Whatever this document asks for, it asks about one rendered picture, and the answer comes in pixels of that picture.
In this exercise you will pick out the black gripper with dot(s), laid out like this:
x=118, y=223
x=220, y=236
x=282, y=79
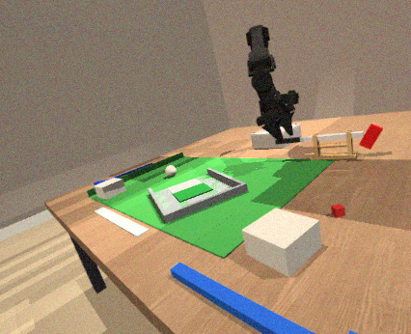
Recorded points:
x=275, y=116

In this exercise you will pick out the white flat bar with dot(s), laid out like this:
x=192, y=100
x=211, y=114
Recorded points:
x=122, y=222

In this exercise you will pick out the small red cube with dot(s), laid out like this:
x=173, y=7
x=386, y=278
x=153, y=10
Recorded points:
x=337, y=210

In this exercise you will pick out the green flat mat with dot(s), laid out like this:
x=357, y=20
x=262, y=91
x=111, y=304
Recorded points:
x=272, y=183

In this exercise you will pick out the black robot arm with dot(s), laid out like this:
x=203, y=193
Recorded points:
x=259, y=67

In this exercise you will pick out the white golf ball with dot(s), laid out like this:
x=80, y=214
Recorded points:
x=170, y=170

